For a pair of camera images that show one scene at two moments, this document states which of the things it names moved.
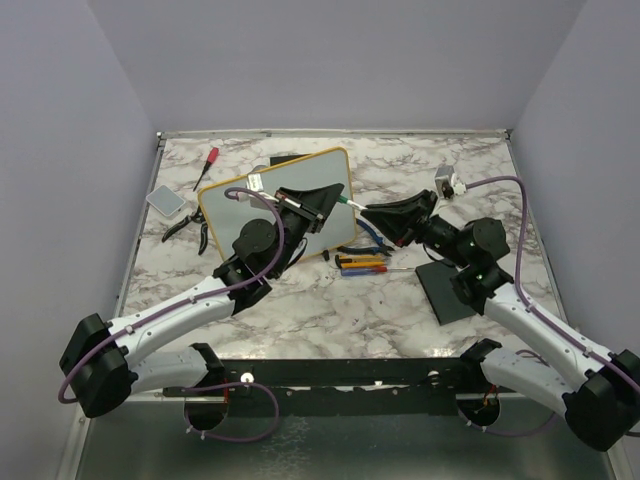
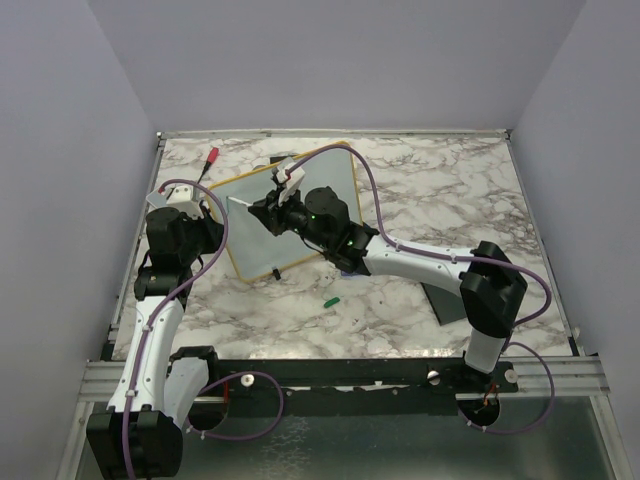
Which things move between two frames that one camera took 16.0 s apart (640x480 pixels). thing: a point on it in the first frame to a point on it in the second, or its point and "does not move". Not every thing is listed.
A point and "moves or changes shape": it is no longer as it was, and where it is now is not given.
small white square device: x=165 y=200 does not move
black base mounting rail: x=342 y=386 does not move
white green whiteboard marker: x=349 y=202 to x=239 y=201
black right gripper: x=399 y=220 to x=272 y=213
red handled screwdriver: x=212 y=156 does not move
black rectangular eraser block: x=436 y=281 does not move
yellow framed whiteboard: x=326 y=169 moves or changes shape
